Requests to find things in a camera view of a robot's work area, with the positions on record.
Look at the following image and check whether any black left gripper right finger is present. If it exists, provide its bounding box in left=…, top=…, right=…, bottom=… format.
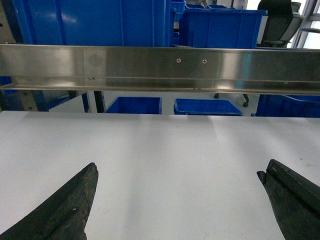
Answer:
left=256, top=159, right=320, bottom=240

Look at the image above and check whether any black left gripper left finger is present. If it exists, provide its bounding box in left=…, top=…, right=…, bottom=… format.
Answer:
left=0, top=162, right=99, bottom=240

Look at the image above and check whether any blue floor bin right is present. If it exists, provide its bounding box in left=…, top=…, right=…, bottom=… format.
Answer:
left=251, top=94, right=320, bottom=118

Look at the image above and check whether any blue floor bin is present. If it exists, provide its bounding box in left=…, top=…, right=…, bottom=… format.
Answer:
left=251, top=94, right=320, bottom=118
left=173, top=98, right=243, bottom=117
left=104, top=96, right=162, bottom=115

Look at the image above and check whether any blue floor bin left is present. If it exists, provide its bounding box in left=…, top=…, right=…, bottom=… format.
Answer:
left=104, top=96, right=162, bottom=115

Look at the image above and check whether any blue floor bin middle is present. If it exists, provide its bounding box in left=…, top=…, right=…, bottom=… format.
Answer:
left=173, top=98, right=243, bottom=117

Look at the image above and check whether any black office chair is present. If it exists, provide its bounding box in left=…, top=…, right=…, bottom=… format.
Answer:
left=257, top=0, right=304, bottom=48

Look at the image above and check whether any blue bin upper right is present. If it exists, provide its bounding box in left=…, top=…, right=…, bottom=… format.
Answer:
left=179, top=4, right=268, bottom=49

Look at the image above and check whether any large blue bin upper left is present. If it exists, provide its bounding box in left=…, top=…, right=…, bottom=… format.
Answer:
left=12, top=0, right=173, bottom=47

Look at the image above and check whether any stainless steel shelf rail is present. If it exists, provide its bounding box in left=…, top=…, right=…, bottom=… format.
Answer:
left=0, top=44, right=320, bottom=95

